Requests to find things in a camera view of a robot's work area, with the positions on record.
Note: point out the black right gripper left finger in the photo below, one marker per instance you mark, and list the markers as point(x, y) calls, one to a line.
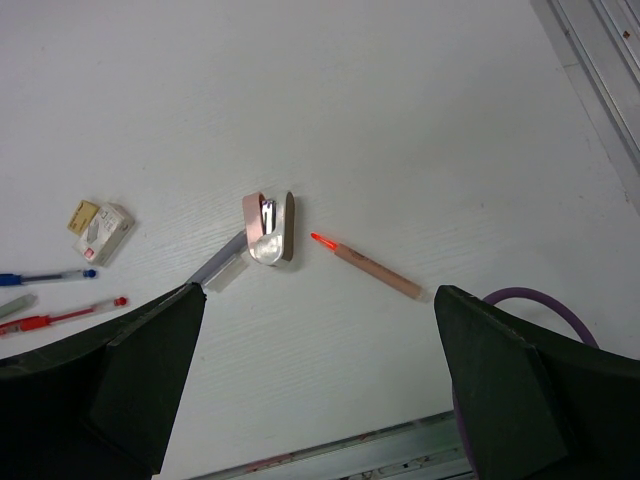
point(101, 404)

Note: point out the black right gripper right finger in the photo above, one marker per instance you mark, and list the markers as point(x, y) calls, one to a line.
point(535, 396)

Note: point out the grey-purple marker pen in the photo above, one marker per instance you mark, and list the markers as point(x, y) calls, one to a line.
point(220, 260)

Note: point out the red gel pen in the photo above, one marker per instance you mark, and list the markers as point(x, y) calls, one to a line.
point(38, 322)

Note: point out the blue gel pen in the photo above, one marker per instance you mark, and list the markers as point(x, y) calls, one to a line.
point(14, 280)

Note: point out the white staple box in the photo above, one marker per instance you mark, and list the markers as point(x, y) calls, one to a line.
point(104, 234)

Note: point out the clear pen cap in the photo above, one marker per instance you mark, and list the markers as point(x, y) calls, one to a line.
point(232, 270)

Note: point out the yellow staple box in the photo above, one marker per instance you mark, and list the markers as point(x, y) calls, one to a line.
point(82, 216)

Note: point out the orange tip beige highlighter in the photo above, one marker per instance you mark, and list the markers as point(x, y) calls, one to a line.
point(372, 268)

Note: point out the front aluminium rail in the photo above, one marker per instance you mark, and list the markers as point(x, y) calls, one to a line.
point(428, 448)

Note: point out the aluminium table rail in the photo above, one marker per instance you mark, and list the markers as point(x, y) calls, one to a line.
point(602, 39)

